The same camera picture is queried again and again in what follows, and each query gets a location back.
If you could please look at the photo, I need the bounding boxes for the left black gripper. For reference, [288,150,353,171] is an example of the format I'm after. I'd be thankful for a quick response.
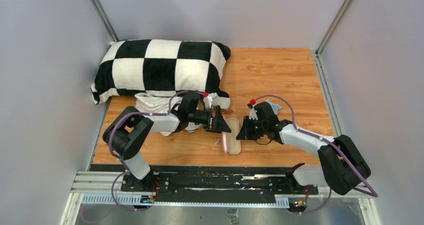
[188,105,231,134]

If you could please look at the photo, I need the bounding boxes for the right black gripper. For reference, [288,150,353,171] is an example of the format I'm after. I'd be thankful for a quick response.
[237,115,268,141]

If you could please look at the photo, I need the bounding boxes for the pink glasses case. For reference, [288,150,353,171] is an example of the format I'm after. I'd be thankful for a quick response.
[221,118,242,155]

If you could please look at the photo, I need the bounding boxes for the light blue cleaning cloth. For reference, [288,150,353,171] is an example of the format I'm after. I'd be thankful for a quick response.
[266,99,282,115]

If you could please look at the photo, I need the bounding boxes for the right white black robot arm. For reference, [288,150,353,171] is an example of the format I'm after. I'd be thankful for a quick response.
[236,100,377,197]

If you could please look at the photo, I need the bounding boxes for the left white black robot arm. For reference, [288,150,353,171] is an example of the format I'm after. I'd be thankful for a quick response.
[102,90,232,192]

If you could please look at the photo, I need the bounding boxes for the amber transparent sunglasses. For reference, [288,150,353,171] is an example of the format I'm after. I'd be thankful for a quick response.
[220,109,234,115]

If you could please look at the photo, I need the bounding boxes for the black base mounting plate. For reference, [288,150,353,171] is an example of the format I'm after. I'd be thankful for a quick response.
[120,165,318,204]

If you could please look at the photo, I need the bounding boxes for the white crumpled cloth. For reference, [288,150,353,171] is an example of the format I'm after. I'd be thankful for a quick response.
[135,93,200,137]

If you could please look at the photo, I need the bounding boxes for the black white checkered pillow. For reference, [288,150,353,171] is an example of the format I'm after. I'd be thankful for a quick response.
[90,39,231,109]

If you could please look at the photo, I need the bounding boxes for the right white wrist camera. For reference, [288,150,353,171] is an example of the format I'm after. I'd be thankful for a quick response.
[248,106,258,120]

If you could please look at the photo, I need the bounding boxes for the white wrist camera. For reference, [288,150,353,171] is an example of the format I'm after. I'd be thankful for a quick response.
[202,92,219,110]
[248,106,258,120]

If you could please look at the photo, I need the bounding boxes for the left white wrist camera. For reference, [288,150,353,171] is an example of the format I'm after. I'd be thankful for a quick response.
[202,92,219,110]

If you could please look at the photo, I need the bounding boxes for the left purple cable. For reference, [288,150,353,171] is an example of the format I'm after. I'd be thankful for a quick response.
[107,90,210,212]

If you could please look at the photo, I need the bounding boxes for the right aluminium frame post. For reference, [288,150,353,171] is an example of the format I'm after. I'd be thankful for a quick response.
[315,0,353,57]

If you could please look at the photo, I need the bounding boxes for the aluminium frame post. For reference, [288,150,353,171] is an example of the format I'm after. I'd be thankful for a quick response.
[315,0,353,57]
[90,0,119,42]

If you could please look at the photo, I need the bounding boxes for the aluminium slotted rail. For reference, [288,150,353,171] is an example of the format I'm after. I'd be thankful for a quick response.
[71,170,374,208]

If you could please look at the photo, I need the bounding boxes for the left aluminium frame post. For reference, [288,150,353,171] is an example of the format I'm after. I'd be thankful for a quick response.
[90,0,119,42]

